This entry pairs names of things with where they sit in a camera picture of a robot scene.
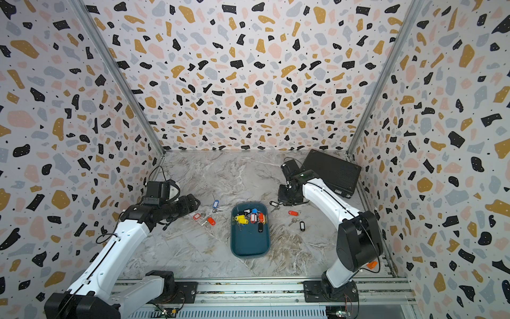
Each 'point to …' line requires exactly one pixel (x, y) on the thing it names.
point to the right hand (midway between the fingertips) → (281, 199)
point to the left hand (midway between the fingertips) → (194, 204)
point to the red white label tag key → (196, 216)
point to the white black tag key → (275, 205)
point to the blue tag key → (215, 205)
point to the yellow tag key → (242, 219)
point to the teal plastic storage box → (248, 242)
